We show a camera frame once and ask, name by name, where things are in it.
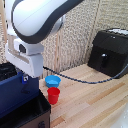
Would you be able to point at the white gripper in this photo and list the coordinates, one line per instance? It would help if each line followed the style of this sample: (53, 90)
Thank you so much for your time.
(26, 60)

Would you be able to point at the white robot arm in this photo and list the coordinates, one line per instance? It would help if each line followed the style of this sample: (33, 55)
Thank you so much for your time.
(36, 18)

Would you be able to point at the blue bowl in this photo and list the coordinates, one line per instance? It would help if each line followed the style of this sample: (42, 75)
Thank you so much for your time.
(53, 81)

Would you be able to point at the red cup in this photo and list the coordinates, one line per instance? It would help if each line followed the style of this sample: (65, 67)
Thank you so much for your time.
(53, 95)

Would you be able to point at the black fabric storage bin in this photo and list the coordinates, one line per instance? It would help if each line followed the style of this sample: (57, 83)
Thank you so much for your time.
(30, 115)

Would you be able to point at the black box appliance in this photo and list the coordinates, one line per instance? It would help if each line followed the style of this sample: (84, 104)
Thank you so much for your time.
(110, 53)

